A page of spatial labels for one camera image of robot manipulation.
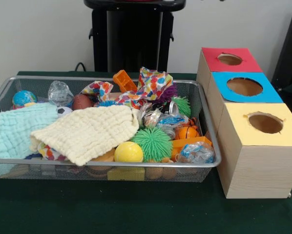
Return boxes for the bottle with blue label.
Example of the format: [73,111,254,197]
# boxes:
[176,141,215,164]
[158,113,190,140]

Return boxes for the silver mesh bin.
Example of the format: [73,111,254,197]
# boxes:
[0,75,222,183]

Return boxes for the wooden box with three holes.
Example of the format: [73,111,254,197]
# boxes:
[196,47,292,199]

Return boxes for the large green spiky ball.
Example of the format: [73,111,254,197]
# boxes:
[130,126,173,163]

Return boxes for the colourful dotted cloth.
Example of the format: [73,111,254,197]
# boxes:
[80,66,174,110]

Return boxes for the yellow ball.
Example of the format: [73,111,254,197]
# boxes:
[114,141,144,163]

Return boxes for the orange toy basketball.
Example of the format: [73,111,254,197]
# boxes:
[174,125,200,141]

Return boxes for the long orange toy block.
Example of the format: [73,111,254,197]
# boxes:
[170,136,213,161]

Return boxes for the cream waffle cloth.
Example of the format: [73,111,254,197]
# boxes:
[29,105,140,167]

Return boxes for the dark green table cloth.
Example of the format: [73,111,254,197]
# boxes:
[0,70,292,234]

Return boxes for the blue globe ball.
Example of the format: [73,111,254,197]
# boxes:
[12,90,38,109]

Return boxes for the mint waffle cloth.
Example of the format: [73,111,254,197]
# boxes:
[0,102,60,159]

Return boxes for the black chair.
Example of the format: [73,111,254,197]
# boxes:
[271,3,292,92]

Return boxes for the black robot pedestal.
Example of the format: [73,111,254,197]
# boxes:
[83,0,187,73]

